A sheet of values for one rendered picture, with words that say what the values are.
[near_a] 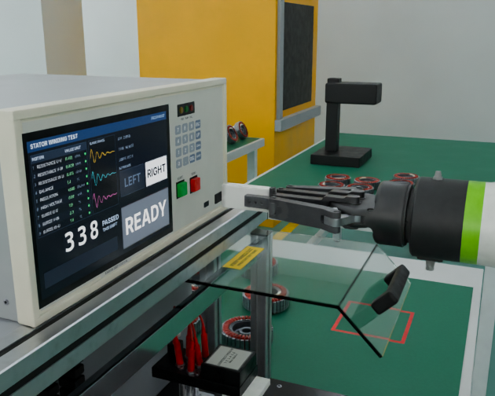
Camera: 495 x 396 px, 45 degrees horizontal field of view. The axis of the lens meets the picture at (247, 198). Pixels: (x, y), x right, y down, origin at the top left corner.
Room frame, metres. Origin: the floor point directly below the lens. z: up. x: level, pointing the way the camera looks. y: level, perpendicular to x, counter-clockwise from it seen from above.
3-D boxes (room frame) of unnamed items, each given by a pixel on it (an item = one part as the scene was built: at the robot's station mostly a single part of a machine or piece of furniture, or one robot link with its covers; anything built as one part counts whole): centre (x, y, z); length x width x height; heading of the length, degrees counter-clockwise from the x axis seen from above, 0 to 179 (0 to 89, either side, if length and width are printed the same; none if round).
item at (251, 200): (0.71, -0.02, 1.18); 0.05 x 0.03 x 0.01; 67
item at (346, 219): (0.65, -0.12, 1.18); 0.05 x 0.05 x 0.02; 69
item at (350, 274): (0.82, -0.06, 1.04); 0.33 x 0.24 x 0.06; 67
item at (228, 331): (1.15, 0.00, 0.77); 0.11 x 0.11 x 0.04
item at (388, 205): (0.68, -0.15, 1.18); 0.09 x 0.08 x 0.07; 67
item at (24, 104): (0.79, 0.30, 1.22); 0.44 x 0.39 x 0.20; 157
